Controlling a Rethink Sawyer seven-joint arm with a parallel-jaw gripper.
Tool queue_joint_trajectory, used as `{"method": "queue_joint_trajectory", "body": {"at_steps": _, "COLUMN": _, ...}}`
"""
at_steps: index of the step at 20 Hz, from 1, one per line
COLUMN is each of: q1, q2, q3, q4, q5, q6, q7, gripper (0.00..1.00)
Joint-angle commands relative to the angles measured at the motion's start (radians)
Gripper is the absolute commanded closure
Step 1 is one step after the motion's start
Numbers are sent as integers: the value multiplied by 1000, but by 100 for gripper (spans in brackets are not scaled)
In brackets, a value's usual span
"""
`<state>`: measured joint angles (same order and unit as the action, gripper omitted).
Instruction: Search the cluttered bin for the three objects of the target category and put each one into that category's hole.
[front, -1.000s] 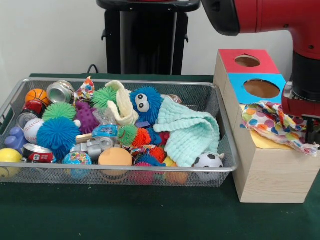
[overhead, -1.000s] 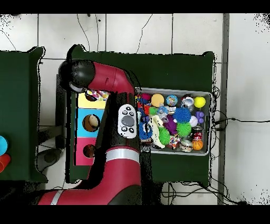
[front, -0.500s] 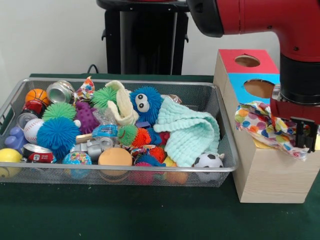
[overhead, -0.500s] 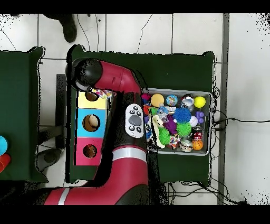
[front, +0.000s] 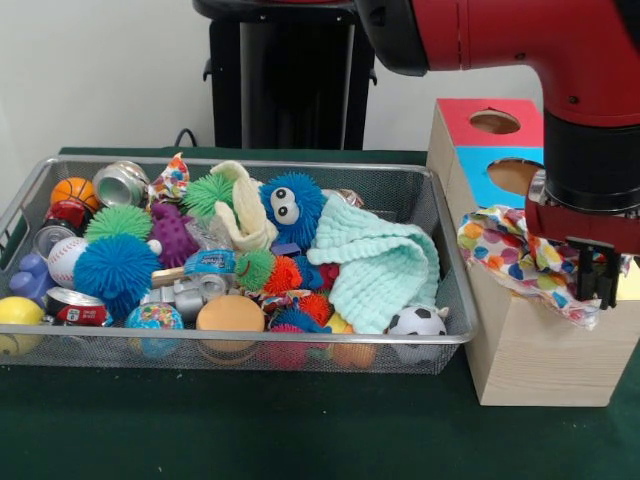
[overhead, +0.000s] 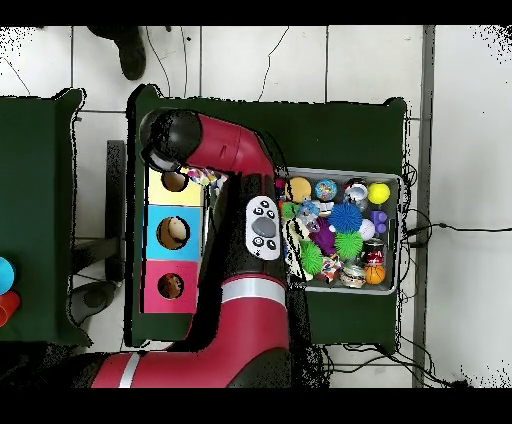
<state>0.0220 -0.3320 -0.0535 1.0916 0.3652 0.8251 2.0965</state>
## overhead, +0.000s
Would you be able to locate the person's right foot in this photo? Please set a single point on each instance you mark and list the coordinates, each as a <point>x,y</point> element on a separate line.
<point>130,52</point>

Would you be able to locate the colourful patterned cloth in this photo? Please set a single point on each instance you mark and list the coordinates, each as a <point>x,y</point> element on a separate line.
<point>202,176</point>

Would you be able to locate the wooden box with three holes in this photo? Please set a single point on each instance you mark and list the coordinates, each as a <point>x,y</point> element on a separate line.
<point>156,248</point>

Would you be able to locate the yellow printed ball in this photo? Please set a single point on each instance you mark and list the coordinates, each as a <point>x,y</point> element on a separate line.
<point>378,193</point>

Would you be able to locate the white baseball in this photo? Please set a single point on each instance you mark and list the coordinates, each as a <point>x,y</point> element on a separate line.
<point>366,228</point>

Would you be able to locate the globe print ball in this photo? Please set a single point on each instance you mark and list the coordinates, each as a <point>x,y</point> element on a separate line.
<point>325,190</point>

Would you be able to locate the blue spiky ball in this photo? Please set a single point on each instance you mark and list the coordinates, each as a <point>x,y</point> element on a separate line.
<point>344,217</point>

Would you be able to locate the small orange basketball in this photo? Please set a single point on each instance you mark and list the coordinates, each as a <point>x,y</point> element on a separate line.
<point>374,274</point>

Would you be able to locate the purple plastic toy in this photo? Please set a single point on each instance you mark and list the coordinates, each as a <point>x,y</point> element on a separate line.
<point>378,222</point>

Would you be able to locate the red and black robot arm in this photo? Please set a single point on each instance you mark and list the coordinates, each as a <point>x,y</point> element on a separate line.
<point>232,148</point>

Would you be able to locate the red cup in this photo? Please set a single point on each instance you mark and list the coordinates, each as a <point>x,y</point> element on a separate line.
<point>8,308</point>

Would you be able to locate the green spiky ball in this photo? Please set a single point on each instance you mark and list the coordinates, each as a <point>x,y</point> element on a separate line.
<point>311,256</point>
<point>348,244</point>

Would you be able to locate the dark green table cloth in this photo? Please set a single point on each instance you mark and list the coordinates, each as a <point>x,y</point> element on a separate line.
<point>36,180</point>
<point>320,132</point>

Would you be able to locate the grey floor stand base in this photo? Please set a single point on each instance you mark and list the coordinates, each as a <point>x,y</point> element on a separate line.
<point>94,298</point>

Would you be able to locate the red drink can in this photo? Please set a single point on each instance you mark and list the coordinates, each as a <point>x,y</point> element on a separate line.
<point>356,191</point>

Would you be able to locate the blue cup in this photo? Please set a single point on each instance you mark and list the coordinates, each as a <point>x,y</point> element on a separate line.
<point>4,276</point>

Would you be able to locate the black upright panel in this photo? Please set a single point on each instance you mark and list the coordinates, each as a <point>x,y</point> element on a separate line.
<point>116,180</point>

